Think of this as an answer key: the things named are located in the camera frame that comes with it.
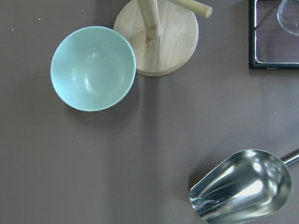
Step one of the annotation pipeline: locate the black framed mirror tray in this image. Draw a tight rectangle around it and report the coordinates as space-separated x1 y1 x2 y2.
249 0 299 69

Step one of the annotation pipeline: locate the steel scoop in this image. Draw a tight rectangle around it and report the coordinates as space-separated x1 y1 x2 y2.
189 149 299 224

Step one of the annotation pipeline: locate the mint green bowl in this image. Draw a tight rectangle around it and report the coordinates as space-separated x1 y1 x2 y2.
50 26 136 112

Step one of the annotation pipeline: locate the wooden mug tree stand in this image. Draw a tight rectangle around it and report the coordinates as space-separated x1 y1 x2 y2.
114 0 213 77

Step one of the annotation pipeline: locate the wine glass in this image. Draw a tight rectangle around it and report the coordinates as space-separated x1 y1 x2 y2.
277 0 299 36

